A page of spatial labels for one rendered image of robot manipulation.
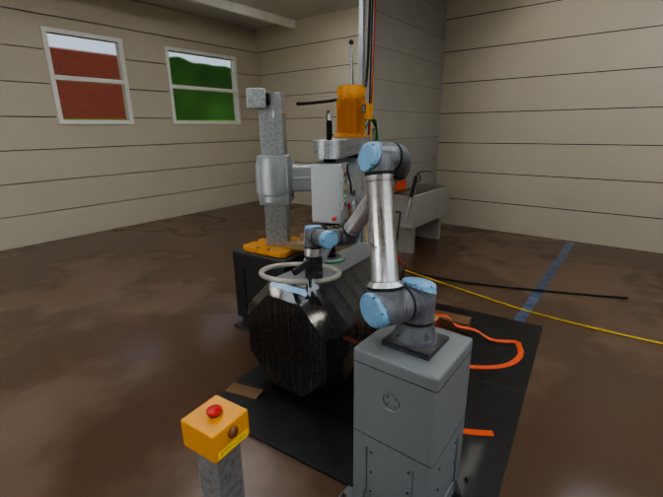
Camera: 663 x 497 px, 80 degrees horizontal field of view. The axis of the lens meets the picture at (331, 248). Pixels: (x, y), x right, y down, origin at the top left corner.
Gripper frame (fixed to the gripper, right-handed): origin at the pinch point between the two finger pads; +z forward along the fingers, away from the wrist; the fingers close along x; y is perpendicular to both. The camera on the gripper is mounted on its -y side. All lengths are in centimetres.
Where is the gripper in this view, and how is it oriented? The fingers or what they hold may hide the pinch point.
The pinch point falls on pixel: (307, 292)
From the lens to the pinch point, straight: 217.0
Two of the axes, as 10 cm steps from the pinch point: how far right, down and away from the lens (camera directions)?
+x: -2.5, -1.8, 9.5
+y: 9.7, -0.1, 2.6
